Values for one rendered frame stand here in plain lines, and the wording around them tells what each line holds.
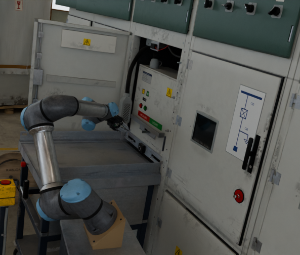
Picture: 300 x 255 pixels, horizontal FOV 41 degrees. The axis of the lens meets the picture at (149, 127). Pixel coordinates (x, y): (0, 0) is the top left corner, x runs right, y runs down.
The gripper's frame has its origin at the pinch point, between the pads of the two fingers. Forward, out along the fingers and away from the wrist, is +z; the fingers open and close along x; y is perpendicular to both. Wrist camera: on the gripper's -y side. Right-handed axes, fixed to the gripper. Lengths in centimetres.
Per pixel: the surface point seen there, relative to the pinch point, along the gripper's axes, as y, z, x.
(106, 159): 3.9, -2.1, -21.6
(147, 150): 5.1, 18.2, -3.5
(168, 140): 30.7, 7.8, 8.5
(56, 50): -45, -48, 16
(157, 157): 18.1, 17.9, -3.1
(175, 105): 31.9, -2.4, 26.7
